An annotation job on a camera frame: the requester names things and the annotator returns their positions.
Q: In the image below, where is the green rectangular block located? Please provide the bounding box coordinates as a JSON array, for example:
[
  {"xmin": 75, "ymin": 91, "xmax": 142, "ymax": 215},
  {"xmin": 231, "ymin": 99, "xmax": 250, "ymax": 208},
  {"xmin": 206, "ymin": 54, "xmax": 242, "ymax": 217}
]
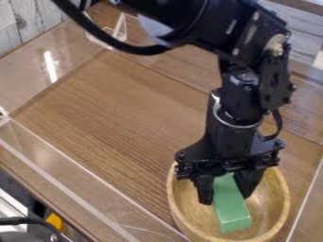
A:
[{"xmin": 214, "ymin": 174, "xmax": 252, "ymax": 233}]

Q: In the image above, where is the black cable bottom left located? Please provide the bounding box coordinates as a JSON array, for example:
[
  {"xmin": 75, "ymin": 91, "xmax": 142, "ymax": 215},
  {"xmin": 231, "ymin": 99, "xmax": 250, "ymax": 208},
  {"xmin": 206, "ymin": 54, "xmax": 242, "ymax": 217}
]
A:
[{"xmin": 0, "ymin": 216, "xmax": 60, "ymax": 242}]

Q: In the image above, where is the clear acrylic tray wall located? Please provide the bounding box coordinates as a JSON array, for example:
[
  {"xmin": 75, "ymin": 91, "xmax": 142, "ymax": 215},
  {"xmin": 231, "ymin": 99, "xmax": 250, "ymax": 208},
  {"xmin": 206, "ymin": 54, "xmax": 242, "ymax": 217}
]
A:
[{"xmin": 0, "ymin": 107, "xmax": 131, "ymax": 242}]

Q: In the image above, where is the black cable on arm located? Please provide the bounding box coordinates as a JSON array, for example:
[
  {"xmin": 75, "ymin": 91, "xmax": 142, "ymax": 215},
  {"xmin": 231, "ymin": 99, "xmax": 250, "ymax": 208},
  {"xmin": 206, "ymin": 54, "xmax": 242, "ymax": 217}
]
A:
[{"xmin": 49, "ymin": 0, "xmax": 174, "ymax": 57}]

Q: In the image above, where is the yellow tag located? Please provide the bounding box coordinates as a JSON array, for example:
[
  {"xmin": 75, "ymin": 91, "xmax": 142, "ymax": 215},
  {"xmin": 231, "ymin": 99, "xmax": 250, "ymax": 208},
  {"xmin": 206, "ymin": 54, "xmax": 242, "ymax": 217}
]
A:
[{"xmin": 45, "ymin": 213, "xmax": 63, "ymax": 232}]

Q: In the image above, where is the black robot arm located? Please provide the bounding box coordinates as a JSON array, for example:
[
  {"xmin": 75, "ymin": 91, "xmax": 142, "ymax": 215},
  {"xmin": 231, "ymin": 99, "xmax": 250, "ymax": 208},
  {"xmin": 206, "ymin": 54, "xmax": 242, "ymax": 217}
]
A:
[{"xmin": 110, "ymin": 0, "xmax": 295, "ymax": 205}]

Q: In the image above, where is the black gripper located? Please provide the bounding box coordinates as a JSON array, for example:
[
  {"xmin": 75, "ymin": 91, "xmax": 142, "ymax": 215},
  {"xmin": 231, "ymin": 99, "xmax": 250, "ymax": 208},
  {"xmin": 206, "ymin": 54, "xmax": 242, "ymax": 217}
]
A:
[{"xmin": 174, "ymin": 91, "xmax": 288, "ymax": 206}]

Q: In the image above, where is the brown wooden bowl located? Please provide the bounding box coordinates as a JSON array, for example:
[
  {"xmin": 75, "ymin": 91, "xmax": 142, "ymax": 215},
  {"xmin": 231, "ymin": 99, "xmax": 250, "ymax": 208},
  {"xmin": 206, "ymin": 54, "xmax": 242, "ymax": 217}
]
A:
[{"xmin": 167, "ymin": 164, "xmax": 290, "ymax": 242}]

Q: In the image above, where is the clear acrylic corner bracket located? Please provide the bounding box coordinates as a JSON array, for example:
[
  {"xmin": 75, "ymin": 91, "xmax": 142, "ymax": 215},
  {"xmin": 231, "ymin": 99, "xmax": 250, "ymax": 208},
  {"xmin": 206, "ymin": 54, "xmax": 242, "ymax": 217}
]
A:
[{"xmin": 85, "ymin": 13, "xmax": 127, "ymax": 51}]

